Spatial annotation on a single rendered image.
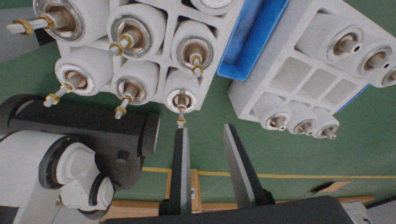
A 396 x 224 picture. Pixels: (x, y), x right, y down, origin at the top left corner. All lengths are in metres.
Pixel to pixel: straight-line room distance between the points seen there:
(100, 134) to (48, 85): 0.35
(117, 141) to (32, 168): 0.24
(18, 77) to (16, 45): 0.44
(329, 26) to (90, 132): 0.76
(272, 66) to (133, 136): 0.53
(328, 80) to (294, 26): 0.26
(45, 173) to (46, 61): 0.46
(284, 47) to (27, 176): 0.69
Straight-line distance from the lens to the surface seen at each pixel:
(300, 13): 0.45
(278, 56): 0.44
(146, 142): 0.60
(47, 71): 0.81
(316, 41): 0.42
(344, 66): 0.52
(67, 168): 0.48
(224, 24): 0.36
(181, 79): 0.33
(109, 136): 0.61
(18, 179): 0.50
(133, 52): 0.30
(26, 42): 0.50
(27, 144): 0.51
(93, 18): 0.33
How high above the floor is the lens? 0.53
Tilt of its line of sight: 49 degrees down
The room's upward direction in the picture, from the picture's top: 174 degrees clockwise
